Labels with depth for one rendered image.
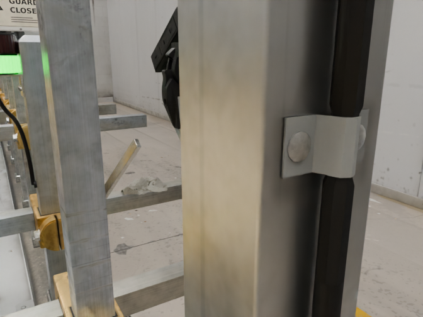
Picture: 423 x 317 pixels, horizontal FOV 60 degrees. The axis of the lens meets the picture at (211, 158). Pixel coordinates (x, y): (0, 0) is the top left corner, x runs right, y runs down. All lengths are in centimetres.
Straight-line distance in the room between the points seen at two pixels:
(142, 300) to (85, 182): 18
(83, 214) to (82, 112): 9
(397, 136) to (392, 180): 36
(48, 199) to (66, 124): 29
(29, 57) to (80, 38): 25
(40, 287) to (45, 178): 24
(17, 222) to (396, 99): 287
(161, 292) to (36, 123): 29
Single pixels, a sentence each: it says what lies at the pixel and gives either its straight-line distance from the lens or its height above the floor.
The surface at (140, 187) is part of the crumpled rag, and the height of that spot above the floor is 87.
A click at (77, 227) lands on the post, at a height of 95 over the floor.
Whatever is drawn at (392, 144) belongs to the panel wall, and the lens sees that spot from 322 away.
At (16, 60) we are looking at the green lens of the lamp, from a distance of 56.
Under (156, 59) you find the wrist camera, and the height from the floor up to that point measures 110.
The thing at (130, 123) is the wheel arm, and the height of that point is 94.
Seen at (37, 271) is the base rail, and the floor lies 70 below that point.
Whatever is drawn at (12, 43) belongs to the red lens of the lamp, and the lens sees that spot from 56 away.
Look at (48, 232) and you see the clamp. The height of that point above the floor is 85.
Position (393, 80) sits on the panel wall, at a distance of 319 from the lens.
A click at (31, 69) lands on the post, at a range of 57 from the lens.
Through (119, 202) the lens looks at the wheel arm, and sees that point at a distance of 68.
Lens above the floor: 110
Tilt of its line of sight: 15 degrees down
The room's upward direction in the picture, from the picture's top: straight up
